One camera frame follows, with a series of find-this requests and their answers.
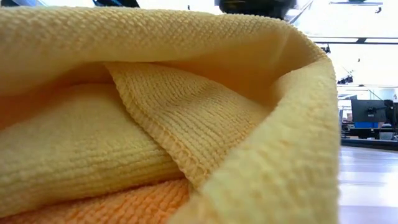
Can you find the yellow microfiber towel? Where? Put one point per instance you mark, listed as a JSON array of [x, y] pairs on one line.
[[186, 109]]

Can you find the orange microfiber towel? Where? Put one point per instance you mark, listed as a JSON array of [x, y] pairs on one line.
[[109, 205]]

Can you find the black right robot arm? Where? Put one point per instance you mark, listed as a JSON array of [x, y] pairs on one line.
[[258, 7]]

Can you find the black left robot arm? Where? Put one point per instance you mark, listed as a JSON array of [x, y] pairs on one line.
[[116, 2]]

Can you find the black ceiling track light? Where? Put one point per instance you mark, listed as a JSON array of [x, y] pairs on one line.
[[345, 80]]

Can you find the blue storage box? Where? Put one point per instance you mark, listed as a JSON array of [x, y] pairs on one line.
[[367, 125]]

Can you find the black computer monitor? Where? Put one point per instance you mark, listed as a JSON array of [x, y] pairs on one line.
[[368, 110]]

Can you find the black aluminium table frame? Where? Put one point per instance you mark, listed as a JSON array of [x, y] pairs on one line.
[[370, 144]]

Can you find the black ceiling rail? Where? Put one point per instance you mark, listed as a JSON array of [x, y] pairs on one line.
[[360, 40]]

